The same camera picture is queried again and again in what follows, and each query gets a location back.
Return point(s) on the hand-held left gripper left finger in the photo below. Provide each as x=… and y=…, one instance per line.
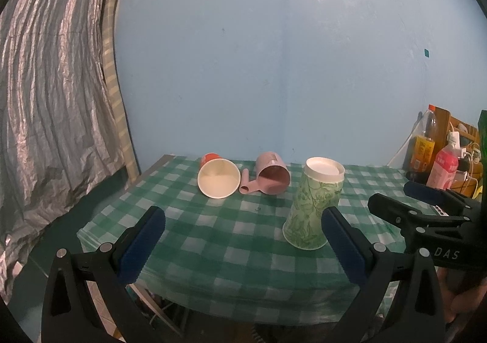
x=142, y=247

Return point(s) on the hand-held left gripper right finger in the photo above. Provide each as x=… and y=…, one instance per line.
x=342, y=247

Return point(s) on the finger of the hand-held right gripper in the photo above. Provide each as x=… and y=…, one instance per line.
x=392, y=209
x=430, y=192

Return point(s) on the green patterned paper cup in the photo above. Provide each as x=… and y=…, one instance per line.
x=309, y=213

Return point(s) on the orange paper cup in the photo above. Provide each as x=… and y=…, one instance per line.
x=217, y=180

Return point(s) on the person's right hand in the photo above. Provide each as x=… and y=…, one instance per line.
x=462, y=301

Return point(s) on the pink drink bottle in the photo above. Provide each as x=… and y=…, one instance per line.
x=442, y=169

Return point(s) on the orange juice bottle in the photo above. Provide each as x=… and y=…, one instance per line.
x=421, y=154

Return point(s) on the white charger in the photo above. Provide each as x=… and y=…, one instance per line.
x=464, y=152

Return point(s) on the wooden rack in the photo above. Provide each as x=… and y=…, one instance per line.
x=443, y=126

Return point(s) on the dark red-capped bottle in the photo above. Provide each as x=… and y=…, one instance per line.
x=431, y=124

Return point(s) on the green checked tablecloth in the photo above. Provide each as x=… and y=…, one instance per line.
x=228, y=244

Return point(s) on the pink plastic mug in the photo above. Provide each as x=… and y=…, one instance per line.
x=272, y=174

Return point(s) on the striped fabric strip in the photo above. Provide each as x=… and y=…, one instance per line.
x=113, y=91

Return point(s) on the silver crinkled curtain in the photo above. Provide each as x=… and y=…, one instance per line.
x=49, y=99

